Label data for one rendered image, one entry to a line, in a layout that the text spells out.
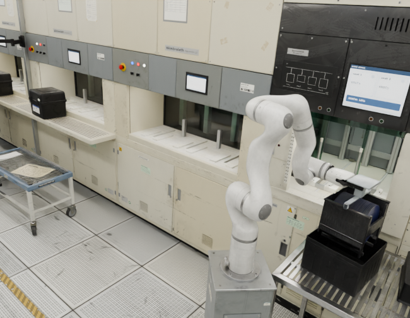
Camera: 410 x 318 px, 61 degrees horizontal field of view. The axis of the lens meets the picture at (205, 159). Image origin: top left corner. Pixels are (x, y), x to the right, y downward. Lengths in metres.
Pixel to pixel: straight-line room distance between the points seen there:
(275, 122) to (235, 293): 0.78
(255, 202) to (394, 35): 1.03
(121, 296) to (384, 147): 2.20
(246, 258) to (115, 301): 1.28
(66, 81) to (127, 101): 1.54
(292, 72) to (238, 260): 1.08
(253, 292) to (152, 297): 1.14
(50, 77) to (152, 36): 1.90
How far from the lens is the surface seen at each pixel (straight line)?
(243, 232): 1.56
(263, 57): 2.17
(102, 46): 3.24
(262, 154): 1.42
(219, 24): 2.35
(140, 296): 2.68
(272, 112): 1.36
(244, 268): 1.68
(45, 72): 4.35
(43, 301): 2.77
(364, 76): 1.95
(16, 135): 5.18
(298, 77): 2.07
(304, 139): 1.60
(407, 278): 1.83
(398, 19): 1.93
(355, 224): 1.64
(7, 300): 2.86
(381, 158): 2.94
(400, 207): 2.02
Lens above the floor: 1.86
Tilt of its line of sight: 22 degrees down
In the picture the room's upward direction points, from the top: 4 degrees clockwise
